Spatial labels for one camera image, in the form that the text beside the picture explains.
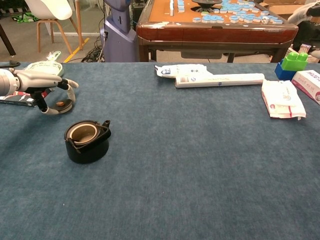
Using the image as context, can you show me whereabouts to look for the black lid with orange knob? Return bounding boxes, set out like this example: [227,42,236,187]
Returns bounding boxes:
[51,98,74,114]

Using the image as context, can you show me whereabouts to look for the person grey sleeved forearm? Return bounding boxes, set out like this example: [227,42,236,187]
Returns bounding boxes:
[287,1,320,26]

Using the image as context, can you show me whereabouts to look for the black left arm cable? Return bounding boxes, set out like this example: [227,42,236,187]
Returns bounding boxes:
[0,60,21,68]

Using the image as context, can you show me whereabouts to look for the cardboard box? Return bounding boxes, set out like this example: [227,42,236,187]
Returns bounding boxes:
[259,0,311,20]

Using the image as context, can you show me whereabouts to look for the white wet wipes pack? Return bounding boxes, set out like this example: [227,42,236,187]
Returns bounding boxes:
[261,79,307,121]

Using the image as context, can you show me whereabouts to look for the brown mahjong table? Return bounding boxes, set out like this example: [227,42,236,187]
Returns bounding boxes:
[136,0,300,63]

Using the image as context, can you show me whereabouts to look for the green toy brick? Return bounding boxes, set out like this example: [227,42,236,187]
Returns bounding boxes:
[281,51,309,72]

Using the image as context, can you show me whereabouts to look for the white chair with wooden legs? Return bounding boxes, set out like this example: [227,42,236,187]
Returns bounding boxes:
[24,0,85,55]

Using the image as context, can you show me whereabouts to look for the small black teapot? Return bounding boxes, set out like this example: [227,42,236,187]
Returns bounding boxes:
[64,119,112,165]

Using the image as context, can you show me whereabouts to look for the floor cable bundle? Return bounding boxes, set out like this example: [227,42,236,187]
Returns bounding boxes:
[80,37,105,63]

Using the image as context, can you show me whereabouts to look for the white plastic pouch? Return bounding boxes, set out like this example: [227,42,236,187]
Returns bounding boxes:
[154,63,215,80]

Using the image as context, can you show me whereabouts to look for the black bag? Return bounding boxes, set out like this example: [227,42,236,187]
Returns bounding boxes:
[292,20,320,53]

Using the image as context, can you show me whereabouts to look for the black table leg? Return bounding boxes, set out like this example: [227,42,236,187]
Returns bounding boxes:
[0,23,17,57]

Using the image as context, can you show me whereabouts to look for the blue table cloth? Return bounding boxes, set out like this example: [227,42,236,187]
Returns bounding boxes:
[0,61,320,240]

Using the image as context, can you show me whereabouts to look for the green bag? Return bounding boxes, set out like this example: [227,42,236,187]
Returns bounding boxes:
[11,11,40,24]

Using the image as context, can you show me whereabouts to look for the colourful small package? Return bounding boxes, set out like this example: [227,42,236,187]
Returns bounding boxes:
[298,43,312,55]

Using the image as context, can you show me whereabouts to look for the black and red flat box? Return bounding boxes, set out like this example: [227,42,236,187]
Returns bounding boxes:
[0,87,55,108]

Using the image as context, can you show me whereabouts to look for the black mahjong table centre disc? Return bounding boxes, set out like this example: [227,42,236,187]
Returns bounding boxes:
[191,0,223,13]

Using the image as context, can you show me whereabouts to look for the blue toy brick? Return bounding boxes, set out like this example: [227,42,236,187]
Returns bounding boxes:
[274,59,298,81]

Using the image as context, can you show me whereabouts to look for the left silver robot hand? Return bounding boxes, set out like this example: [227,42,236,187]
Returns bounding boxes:
[13,68,80,115]

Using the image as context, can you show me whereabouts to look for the white long box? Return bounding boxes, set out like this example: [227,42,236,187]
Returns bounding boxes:
[174,72,265,89]

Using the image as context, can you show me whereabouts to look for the white pink toothpaste box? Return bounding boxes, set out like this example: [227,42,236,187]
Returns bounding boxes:
[291,69,320,106]

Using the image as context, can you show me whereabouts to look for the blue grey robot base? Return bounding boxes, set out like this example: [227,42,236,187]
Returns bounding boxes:
[99,0,138,63]

